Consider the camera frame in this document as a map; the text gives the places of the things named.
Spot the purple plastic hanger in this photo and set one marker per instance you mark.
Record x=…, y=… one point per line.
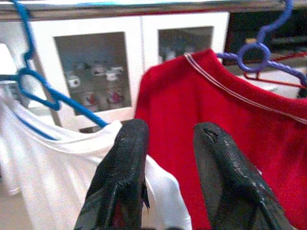
x=242, y=58

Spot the white t-shirt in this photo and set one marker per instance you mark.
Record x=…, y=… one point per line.
x=48, y=167

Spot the white glass door cabinet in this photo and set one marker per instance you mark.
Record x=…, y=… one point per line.
x=139, y=48

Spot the metal clothes rack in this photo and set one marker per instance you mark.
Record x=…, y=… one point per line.
x=96, y=12

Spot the white printed mug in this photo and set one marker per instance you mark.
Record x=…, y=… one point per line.
x=73, y=82
x=88, y=99
x=111, y=75
x=115, y=98

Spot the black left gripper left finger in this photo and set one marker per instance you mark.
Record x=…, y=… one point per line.
x=124, y=167

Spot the black cabinet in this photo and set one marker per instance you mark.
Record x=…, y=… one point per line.
x=287, y=31

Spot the blue plastic hanger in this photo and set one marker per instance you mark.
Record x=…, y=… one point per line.
x=79, y=108

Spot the red t-shirt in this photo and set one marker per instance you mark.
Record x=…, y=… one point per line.
x=192, y=107

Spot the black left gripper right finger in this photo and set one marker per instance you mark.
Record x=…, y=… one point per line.
x=227, y=179

